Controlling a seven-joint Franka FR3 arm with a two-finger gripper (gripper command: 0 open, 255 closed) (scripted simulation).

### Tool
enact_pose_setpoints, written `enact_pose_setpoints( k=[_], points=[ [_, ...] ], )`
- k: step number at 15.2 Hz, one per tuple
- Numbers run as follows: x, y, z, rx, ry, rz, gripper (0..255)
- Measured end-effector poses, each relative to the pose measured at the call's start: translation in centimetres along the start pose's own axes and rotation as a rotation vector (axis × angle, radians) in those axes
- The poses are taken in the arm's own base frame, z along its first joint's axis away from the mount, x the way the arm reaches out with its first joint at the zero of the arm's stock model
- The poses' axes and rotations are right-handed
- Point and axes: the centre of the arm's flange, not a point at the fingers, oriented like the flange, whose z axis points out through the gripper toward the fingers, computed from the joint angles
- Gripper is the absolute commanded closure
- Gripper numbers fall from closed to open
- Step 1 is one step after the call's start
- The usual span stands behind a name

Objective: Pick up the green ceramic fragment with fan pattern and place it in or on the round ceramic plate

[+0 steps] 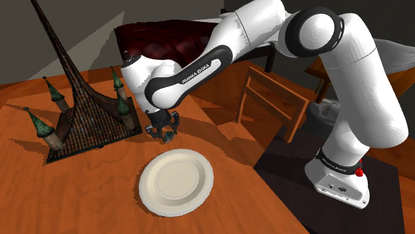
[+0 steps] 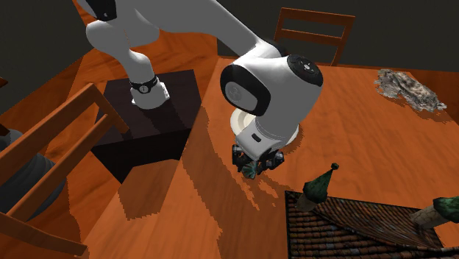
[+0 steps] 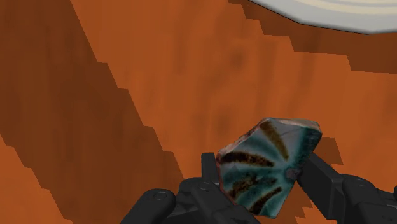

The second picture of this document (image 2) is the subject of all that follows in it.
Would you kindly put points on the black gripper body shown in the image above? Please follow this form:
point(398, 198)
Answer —
point(273, 160)

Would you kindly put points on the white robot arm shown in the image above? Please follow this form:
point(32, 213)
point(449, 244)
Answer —
point(272, 77)

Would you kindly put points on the small teal crumpled object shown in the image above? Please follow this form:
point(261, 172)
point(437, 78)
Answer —
point(250, 170)

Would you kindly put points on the white plate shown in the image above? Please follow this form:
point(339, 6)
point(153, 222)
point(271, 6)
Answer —
point(239, 120)

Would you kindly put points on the orange wooden table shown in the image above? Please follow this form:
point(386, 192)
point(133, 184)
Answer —
point(358, 143)

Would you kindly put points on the model house with tiled roof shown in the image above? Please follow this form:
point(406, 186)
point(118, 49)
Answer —
point(344, 229)

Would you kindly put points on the dark robot stand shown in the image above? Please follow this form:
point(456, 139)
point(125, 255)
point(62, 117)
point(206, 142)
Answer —
point(157, 118)

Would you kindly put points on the wooden slat-back chair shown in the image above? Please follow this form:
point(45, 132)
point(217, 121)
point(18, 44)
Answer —
point(53, 143)
point(312, 37)

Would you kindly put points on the grey crumpled rock-like object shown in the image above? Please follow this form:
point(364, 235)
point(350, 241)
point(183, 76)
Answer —
point(408, 88)

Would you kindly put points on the grey round object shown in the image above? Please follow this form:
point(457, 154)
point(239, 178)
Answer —
point(21, 186)

